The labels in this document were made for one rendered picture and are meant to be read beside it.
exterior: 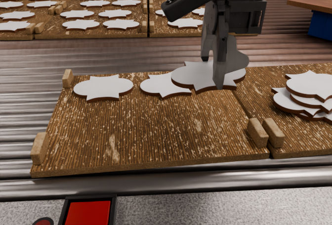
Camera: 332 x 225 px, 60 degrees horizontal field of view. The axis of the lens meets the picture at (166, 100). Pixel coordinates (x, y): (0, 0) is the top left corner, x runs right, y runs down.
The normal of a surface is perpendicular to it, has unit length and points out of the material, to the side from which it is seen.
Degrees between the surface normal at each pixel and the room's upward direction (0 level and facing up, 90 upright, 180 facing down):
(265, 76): 0
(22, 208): 0
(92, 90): 0
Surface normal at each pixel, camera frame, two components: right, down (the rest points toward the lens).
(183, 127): 0.00, -0.85
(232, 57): 0.11, 0.16
